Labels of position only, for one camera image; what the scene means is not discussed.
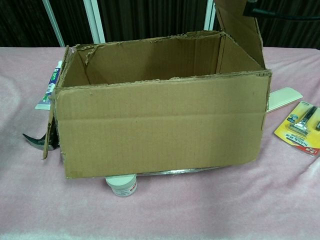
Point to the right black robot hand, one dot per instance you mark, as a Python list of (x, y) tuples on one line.
[(249, 8)]

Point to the brown cardboard shipping box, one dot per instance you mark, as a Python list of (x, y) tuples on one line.
[(155, 125)]

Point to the dark pleated curtain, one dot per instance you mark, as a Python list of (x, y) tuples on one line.
[(155, 17)]

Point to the white flat plastic case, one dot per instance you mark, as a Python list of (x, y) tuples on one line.
[(285, 97)]

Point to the yellow razor blister pack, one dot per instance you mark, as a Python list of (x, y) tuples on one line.
[(297, 135)]

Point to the pink fuzzy tablecloth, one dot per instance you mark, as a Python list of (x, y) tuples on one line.
[(190, 212)]

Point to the small white plastic jar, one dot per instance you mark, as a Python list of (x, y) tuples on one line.
[(122, 188)]

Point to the wide white frame post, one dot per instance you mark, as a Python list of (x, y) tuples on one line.
[(95, 20)]

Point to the thin white frame post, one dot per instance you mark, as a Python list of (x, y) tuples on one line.
[(53, 22)]

